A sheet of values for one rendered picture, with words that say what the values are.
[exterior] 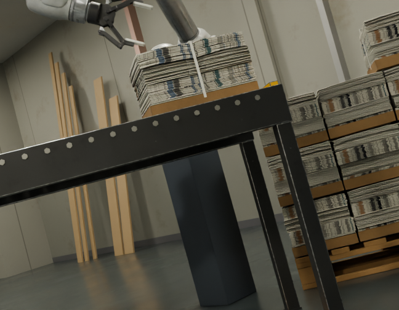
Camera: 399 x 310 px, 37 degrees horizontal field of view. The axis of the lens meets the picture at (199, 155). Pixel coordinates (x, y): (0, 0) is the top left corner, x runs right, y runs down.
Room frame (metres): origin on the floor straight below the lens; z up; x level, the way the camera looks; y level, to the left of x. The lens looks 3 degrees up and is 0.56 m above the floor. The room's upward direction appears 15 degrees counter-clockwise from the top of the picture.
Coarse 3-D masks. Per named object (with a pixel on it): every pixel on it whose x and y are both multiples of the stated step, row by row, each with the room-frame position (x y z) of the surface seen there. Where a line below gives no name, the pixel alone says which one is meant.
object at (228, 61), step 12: (216, 36) 1.97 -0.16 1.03; (228, 36) 1.98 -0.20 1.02; (240, 36) 1.99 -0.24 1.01; (204, 48) 1.96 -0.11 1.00; (216, 48) 1.97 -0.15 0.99; (228, 48) 1.98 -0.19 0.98; (240, 48) 1.99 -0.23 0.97; (204, 60) 1.96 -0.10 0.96; (216, 60) 1.97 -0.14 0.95; (228, 60) 1.98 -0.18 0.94; (240, 60) 1.99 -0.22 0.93; (216, 72) 1.97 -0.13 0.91; (228, 72) 1.98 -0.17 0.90; (240, 72) 1.99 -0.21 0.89; (252, 72) 2.00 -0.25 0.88; (216, 84) 1.97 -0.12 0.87; (228, 84) 1.98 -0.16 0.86; (240, 84) 1.99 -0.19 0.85
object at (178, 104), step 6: (192, 96) 1.95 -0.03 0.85; (168, 102) 1.93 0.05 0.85; (174, 102) 1.93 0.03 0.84; (180, 102) 1.94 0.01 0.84; (186, 102) 1.94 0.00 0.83; (192, 102) 1.95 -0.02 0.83; (156, 108) 1.92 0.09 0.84; (162, 108) 1.92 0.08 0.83; (168, 108) 1.93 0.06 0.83; (174, 108) 1.93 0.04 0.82; (180, 108) 1.94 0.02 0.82; (144, 114) 2.06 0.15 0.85; (150, 114) 1.95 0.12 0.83; (156, 114) 1.92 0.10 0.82
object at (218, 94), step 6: (246, 84) 1.99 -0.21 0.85; (252, 84) 1.99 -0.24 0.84; (216, 90) 1.97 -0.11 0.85; (222, 90) 1.97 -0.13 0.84; (228, 90) 1.97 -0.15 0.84; (234, 90) 1.98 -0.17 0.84; (240, 90) 1.98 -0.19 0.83; (246, 90) 1.99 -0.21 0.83; (216, 96) 1.96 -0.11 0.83; (222, 96) 1.97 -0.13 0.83; (228, 96) 1.97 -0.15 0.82
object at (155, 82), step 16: (160, 48) 1.93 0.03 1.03; (176, 48) 1.94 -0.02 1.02; (144, 64) 1.92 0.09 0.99; (160, 64) 1.93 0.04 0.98; (176, 64) 1.95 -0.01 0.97; (144, 80) 1.93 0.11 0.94; (160, 80) 1.93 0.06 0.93; (176, 80) 1.94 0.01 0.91; (144, 96) 2.01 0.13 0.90; (160, 96) 1.93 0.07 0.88; (176, 96) 1.94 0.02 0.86; (144, 112) 2.10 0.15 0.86
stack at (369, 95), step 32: (320, 96) 2.59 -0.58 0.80; (352, 96) 2.57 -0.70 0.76; (384, 96) 2.55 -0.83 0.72; (320, 128) 2.59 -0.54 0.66; (384, 128) 2.55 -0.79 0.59; (320, 160) 2.60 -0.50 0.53; (352, 160) 2.57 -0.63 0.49; (384, 160) 2.56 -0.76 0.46; (288, 192) 2.63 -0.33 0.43; (352, 192) 2.58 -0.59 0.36; (384, 192) 2.56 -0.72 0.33; (288, 224) 2.64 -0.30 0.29; (320, 224) 2.62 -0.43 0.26; (352, 224) 2.59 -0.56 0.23; (384, 224) 2.57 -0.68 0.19; (384, 256) 2.77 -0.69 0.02
